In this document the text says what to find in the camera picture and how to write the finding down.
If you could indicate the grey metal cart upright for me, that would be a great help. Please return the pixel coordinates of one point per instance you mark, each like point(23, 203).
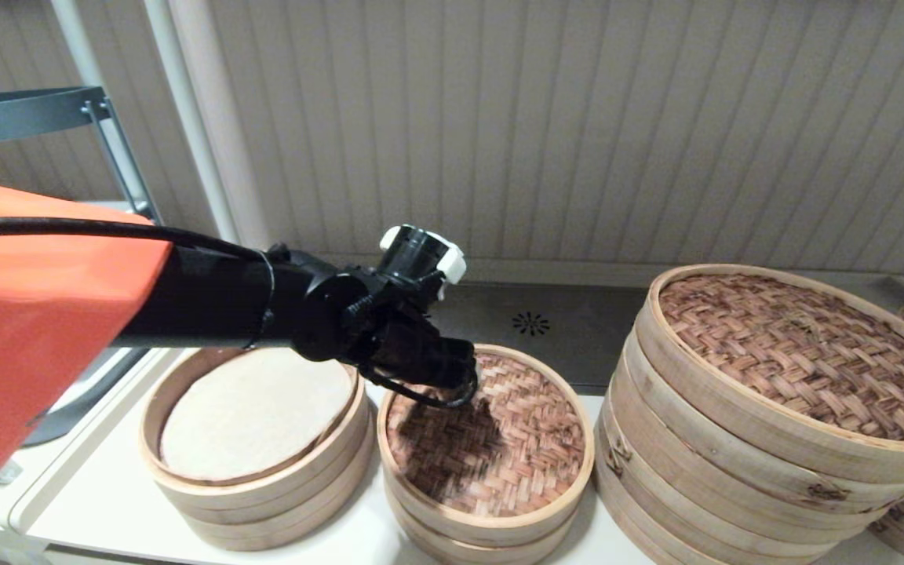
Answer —
point(126, 165)

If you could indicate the thick white pole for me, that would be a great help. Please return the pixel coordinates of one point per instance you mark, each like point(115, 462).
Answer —
point(185, 102)

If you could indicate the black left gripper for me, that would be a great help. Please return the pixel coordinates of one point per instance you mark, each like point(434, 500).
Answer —
point(421, 353)

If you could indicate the white cloth steamer liner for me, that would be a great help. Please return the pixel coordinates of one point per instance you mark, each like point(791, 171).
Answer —
point(256, 424)

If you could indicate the grey cart tray, empty rim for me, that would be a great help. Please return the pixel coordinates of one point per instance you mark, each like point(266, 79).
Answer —
point(12, 114)

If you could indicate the thin white pole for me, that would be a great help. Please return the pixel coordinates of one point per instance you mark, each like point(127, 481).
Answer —
point(75, 39)

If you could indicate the stainless steel vent plate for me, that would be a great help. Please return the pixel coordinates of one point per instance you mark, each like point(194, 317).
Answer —
point(577, 345)

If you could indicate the small woven bamboo lid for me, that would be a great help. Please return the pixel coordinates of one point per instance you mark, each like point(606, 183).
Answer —
point(530, 455)

